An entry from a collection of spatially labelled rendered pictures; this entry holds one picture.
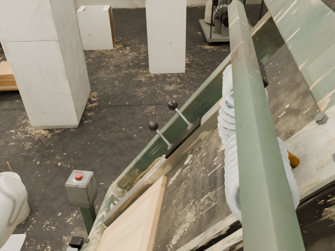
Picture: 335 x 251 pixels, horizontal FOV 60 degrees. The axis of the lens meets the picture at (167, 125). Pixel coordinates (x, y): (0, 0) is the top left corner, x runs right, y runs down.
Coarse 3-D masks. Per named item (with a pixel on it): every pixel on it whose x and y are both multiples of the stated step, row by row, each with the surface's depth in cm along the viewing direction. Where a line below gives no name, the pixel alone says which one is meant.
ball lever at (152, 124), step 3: (150, 123) 107; (153, 123) 106; (156, 123) 107; (150, 126) 106; (153, 126) 106; (156, 126) 106; (150, 129) 107; (153, 129) 106; (156, 129) 107; (159, 132) 107; (162, 135) 107; (162, 138) 107; (165, 138) 106; (165, 141) 106; (168, 144) 106; (171, 144) 105; (168, 147) 106; (171, 147) 105; (168, 150) 106
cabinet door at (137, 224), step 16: (160, 192) 100; (128, 208) 121; (144, 208) 105; (160, 208) 96; (112, 224) 128; (128, 224) 110; (144, 224) 96; (112, 240) 116; (128, 240) 100; (144, 240) 88
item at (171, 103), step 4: (172, 100) 100; (168, 104) 100; (172, 104) 100; (176, 104) 100; (168, 108) 101; (172, 108) 100; (176, 108) 101; (180, 112) 101; (180, 116) 100; (184, 120) 100; (188, 124) 99; (192, 124) 99; (188, 128) 99
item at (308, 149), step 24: (264, 72) 29; (288, 144) 40; (312, 144) 36; (312, 168) 34; (312, 192) 33; (312, 216) 38; (192, 240) 54; (216, 240) 50; (240, 240) 43; (312, 240) 40
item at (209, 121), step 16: (208, 112) 97; (208, 128) 96; (192, 144) 101; (160, 160) 113; (176, 160) 106; (144, 176) 119; (160, 176) 112; (128, 192) 127; (144, 192) 119; (112, 208) 135
